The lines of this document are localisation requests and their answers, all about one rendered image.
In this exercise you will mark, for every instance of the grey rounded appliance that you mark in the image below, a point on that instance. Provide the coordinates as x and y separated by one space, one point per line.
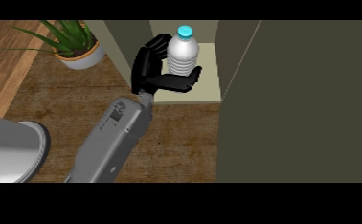
18 151

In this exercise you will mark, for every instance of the dark olive cabinet door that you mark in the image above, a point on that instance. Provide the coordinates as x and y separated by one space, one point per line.
292 106

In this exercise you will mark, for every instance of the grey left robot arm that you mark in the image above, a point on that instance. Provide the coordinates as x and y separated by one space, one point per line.
112 141

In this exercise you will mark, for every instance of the green plant in white pot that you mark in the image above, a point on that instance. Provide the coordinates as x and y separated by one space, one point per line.
78 47

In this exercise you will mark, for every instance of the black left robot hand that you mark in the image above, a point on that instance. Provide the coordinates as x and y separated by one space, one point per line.
147 71

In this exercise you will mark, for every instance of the clear water bottle blue cap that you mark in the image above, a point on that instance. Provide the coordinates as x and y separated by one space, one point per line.
182 52

